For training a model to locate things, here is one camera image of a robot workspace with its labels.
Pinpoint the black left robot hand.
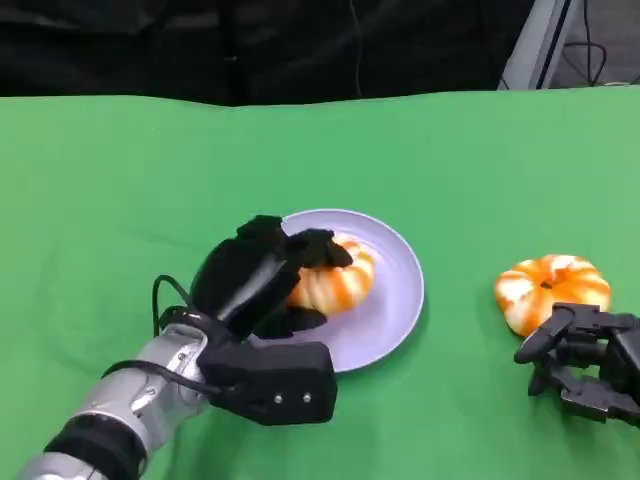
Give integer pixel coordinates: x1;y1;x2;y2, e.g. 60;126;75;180
189;214;354;344

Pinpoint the lilac plate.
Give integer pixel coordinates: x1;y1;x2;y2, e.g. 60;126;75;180
249;208;426;374

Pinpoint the orange and white bread roll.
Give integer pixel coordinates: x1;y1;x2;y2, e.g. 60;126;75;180
493;254;612;337
287;239;376;316

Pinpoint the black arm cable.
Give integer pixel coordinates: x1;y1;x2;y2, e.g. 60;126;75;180
101;273;251;401

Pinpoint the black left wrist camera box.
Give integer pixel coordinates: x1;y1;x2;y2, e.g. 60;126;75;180
197;334;337;427

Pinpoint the green table cloth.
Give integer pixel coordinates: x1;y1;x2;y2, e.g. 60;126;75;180
0;84;640;480

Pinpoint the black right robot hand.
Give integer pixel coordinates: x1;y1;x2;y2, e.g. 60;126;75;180
514;302;640;431

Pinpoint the grey metal frame post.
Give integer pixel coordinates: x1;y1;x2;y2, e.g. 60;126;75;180
495;0;586;92

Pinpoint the black looped floor cable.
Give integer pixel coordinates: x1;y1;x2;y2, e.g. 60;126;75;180
559;0;607;89

